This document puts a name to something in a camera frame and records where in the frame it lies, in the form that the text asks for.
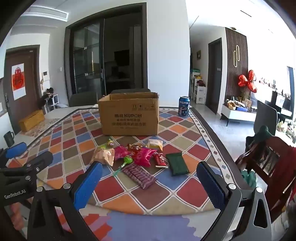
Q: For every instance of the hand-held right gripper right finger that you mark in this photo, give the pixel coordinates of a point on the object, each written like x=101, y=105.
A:
x=211, y=185

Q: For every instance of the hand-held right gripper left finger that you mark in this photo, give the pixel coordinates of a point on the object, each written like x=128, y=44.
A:
x=87, y=185

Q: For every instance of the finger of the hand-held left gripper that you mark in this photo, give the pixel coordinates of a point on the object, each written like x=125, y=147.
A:
x=39, y=161
x=16, y=147

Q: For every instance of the dark green snack packet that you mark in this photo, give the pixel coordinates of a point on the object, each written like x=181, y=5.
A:
x=177, y=164

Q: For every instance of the magenta snack packet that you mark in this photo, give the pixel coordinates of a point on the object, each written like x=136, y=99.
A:
x=144, y=156

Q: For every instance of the brown cardboard box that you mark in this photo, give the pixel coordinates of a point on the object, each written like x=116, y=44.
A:
x=129, y=115

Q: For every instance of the person's left hand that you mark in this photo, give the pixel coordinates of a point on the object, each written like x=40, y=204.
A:
x=17, y=215

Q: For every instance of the dark green mug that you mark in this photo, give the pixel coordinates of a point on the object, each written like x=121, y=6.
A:
x=9, y=138

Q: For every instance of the wooden tissue box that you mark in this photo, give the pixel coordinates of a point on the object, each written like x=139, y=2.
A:
x=31, y=120

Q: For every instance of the tan orange snack packet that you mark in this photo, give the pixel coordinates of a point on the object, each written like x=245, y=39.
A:
x=103, y=156

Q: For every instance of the green plastic bag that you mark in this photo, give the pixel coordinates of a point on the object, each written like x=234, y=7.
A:
x=249, y=179

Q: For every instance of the colourful checkered table mat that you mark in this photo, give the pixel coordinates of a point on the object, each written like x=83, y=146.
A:
x=76, y=143

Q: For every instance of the green lollipop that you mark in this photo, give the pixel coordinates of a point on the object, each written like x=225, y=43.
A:
x=127, y=160

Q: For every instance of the green pink wrapped candy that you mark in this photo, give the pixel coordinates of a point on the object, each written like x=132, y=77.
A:
x=109, y=143

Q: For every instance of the pink snack packet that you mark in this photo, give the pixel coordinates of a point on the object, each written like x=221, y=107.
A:
x=121, y=151

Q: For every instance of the maroon striped snack packet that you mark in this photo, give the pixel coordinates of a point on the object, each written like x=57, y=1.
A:
x=140, y=177

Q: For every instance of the brown wooden chair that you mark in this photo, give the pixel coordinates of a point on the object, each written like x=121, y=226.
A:
x=261, y=162

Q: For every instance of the small red snack packet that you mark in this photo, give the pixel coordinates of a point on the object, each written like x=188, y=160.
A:
x=160, y=160

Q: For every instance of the small red wrapped candy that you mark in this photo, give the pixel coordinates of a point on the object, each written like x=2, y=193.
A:
x=133, y=147

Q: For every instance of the small white stool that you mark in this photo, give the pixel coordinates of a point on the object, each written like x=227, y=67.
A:
x=53, y=102

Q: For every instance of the black bag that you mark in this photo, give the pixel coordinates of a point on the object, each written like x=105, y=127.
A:
x=46, y=96

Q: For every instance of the purple orange patterned mat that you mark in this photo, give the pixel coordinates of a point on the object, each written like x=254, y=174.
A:
x=138, y=227

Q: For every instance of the red door poster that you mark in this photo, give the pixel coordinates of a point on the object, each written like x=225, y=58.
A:
x=18, y=81

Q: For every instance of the dark green cloth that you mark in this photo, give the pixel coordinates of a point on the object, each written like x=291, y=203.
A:
x=261, y=135

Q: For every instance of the pale yellow snack packet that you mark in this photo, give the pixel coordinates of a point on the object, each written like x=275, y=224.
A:
x=154, y=144

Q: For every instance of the white low cabinet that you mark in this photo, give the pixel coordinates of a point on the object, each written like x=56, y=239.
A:
x=238, y=114

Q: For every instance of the brown entry door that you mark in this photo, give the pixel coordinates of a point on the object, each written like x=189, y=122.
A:
x=31, y=69

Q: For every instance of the blue soda can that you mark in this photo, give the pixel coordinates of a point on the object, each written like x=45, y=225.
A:
x=184, y=106

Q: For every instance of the dark grey armchair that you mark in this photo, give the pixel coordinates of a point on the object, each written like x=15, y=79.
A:
x=266, y=118

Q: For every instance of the white shelf rack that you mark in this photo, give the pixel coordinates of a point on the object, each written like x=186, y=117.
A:
x=199, y=91

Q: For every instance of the grey dining chair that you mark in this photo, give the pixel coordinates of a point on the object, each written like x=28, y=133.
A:
x=130, y=90

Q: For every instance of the dark interior door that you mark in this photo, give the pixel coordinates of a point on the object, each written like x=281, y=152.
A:
x=214, y=76

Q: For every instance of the red foil balloon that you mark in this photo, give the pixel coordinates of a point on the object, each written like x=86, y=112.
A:
x=247, y=81

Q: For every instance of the dark glass sliding door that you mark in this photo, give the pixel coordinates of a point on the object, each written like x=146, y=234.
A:
x=92, y=53

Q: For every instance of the white wall intercom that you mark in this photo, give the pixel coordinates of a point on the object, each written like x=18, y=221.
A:
x=45, y=76

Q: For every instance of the small wall picture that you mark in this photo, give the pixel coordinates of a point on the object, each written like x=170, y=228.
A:
x=198, y=55

